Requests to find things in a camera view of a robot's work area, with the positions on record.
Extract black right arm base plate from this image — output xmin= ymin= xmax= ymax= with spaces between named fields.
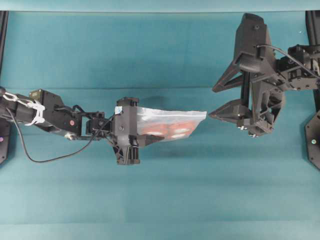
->
xmin=304 ymin=111 xmax=320 ymax=170

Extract red tape roll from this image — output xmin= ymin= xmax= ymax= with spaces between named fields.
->
xmin=141 ymin=124 xmax=169 ymax=137
xmin=168 ymin=121 xmax=197 ymax=140

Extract clear zip bag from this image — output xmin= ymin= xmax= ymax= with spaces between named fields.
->
xmin=137 ymin=107 xmax=207 ymax=142

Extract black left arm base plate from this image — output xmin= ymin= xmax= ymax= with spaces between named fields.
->
xmin=0 ymin=119 xmax=11 ymax=164

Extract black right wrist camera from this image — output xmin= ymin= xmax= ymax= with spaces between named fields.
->
xmin=232 ymin=13 xmax=276 ymax=74

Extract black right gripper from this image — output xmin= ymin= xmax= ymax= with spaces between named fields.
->
xmin=208 ymin=57 xmax=285 ymax=138

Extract black left frame rail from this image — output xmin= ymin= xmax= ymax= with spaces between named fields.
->
xmin=0 ymin=10 xmax=9 ymax=72

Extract black frame rail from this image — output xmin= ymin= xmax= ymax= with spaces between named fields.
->
xmin=0 ymin=10 xmax=9 ymax=72
xmin=305 ymin=10 xmax=320 ymax=111

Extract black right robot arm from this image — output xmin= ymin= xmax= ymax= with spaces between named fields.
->
xmin=209 ymin=44 xmax=320 ymax=138

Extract black right frame rail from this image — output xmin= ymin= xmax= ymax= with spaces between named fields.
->
xmin=305 ymin=10 xmax=320 ymax=111

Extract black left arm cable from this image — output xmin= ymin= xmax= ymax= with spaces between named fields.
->
xmin=7 ymin=107 xmax=118 ymax=164

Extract black right camera cable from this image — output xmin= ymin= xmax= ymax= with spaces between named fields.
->
xmin=254 ymin=44 xmax=320 ymax=81

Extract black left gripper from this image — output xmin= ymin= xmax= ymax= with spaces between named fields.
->
xmin=112 ymin=97 xmax=165 ymax=165

